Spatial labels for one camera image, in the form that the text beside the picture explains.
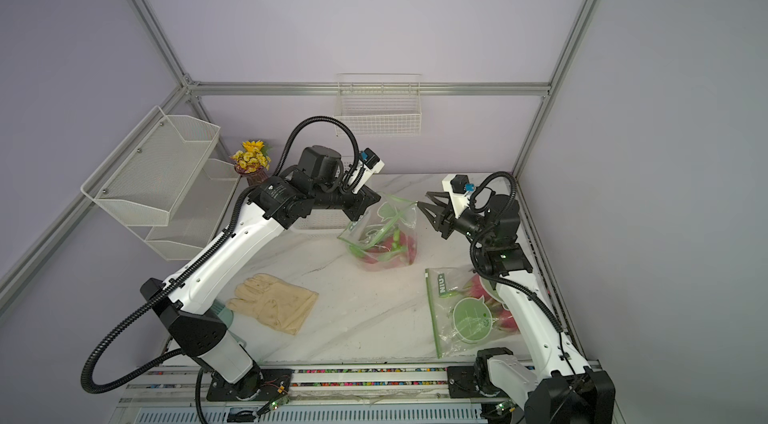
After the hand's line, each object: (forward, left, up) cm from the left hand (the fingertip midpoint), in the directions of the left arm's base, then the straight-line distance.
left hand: (373, 200), depth 70 cm
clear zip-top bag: (0, -4, -6) cm, 7 cm away
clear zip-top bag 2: (-18, -25, -27) cm, 41 cm away
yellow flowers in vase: (+24, +40, -10) cm, 47 cm away
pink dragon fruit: (-6, -6, -13) cm, 16 cm away
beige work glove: (-13, +30, -32) cm, 46 cm away
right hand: (+1, -13, -2) cm, 13 cm away
